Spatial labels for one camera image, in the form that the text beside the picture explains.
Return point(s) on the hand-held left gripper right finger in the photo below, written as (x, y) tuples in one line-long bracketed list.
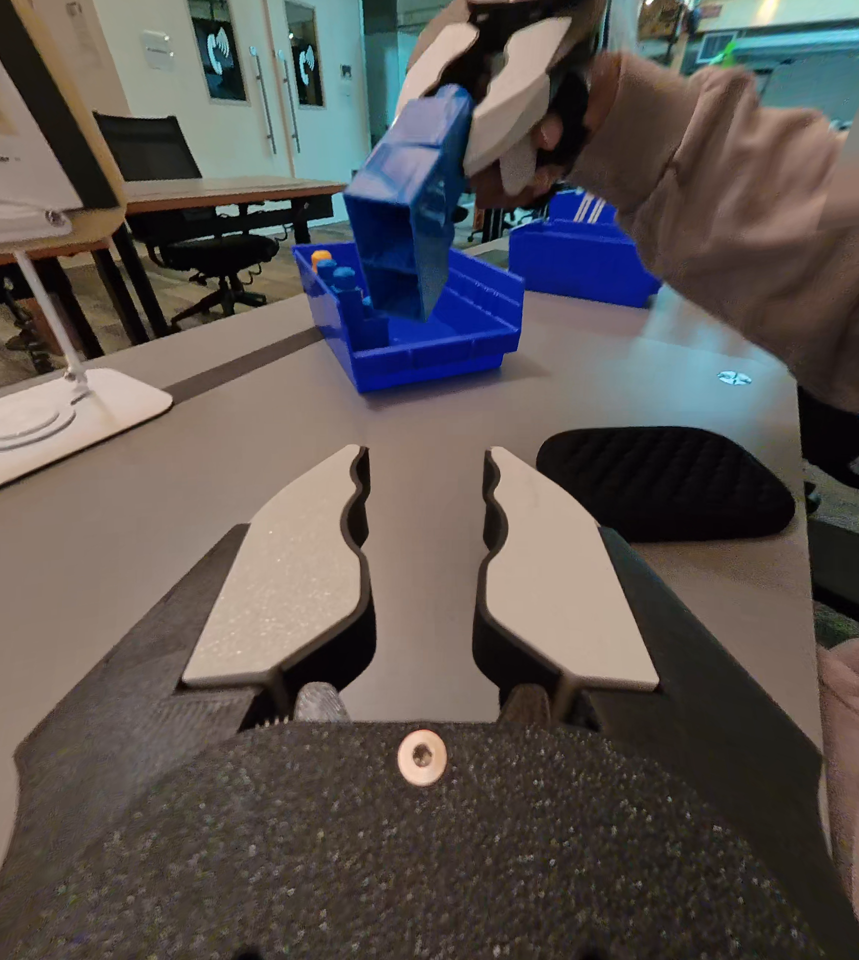
[(564, 600)]

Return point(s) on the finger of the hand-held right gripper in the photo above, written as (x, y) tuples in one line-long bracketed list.
[(429, 64), (519, 105)]

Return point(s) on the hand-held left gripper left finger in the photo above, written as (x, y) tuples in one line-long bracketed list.
[(287, 592)]

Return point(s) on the blue two-stud toy block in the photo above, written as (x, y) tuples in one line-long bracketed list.
[(433, 247)]

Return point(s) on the blue plastic bin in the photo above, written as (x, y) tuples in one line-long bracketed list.
[(587, 262), (579, 206), (437, 352)]

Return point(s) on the person's right forearm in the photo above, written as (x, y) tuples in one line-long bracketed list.
[(737, 210)]

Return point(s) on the person's right hand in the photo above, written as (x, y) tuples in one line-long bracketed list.
[(493, 196)]

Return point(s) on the phone icon door panel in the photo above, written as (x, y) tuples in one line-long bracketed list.
[(304, 56), (219, 52)]

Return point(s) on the black pad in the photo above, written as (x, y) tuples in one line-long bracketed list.
[(662, 484)]

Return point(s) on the printed instruction sheet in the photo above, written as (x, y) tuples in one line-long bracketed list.
[(2, 112)]

